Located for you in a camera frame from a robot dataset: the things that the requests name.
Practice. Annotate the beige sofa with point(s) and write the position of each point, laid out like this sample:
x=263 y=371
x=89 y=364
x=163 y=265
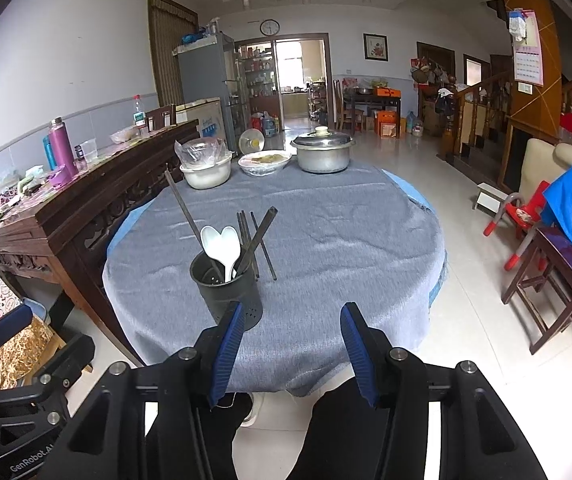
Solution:
x=543 y=162

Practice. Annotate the purple thermos lid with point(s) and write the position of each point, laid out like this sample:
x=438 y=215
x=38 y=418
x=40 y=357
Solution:
x=60 y=177

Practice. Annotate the clear plastic cup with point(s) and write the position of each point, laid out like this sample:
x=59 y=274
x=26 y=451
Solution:
x=89 y=151

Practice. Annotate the dark chopstick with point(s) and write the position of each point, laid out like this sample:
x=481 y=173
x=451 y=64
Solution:
x=245 y=262
x=246 y=239
x=189 y=218
x=264 y=249

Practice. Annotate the purple thermos bottle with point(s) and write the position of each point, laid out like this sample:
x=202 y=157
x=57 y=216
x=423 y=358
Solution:
x=61 y=146

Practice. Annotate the framed wall picture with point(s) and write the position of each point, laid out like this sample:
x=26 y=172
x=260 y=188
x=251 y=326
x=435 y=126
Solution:
x=375 y=47

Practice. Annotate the gold fabric bundle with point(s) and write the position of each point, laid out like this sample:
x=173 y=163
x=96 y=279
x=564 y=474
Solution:
x=22 y=352

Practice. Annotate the dark carved wooden sideboard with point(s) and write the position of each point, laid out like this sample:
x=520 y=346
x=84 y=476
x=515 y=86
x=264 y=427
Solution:
x=63 y=238

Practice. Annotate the round wall clock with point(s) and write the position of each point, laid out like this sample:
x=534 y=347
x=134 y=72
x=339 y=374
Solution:
x=269 y=27

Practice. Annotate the patterned bowl with food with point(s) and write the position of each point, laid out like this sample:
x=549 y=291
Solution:
x=264 y=163

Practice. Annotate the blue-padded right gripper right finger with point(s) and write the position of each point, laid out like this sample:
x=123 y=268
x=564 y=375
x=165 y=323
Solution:
x=367 y=348

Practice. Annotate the dark wooden stool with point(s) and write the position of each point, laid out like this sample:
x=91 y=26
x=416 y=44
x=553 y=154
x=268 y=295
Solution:
x=547 y=260

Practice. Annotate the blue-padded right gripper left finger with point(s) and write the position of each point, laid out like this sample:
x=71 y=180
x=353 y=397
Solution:
x=217 y=348

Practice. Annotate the red plastic child chair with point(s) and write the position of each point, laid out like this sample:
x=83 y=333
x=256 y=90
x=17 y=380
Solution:
x=524 y=215

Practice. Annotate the teal thermos bottle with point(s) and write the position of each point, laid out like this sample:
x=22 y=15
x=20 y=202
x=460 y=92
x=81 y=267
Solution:
x=51 y=159

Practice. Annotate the dark dining table background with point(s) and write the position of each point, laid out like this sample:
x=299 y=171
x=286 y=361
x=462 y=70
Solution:
x=374 y=99

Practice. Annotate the white small fan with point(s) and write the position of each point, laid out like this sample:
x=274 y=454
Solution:
x=251 y=141

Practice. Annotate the wall calendar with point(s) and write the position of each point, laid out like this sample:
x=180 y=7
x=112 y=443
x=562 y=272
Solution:
x=527 y=47

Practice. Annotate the grey refrigerator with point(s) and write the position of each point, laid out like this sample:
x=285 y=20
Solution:
x=209 y=73

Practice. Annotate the clear water bottle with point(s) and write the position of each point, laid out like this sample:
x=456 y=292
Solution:
x=139 y=116

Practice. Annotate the white plastic spoon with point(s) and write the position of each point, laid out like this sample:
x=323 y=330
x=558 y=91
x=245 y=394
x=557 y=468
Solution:
x=212 y=243
x=229 y=251

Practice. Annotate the black utensil holder cup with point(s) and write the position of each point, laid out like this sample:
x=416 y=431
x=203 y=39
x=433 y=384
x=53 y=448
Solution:
x=218 y=296

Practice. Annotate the aluminium pot with lid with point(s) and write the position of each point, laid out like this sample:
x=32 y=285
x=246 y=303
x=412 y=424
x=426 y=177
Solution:
x=323 y=151

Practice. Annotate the grey tablecloth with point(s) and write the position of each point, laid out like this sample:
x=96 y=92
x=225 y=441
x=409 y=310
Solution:
x=349 y=237

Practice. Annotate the white bowl with plastic bag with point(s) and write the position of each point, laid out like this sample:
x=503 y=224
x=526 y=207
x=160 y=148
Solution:
x=204 y=162

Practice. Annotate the white chest freezer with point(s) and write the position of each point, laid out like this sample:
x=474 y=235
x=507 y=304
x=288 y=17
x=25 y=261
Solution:
x=208 y=113

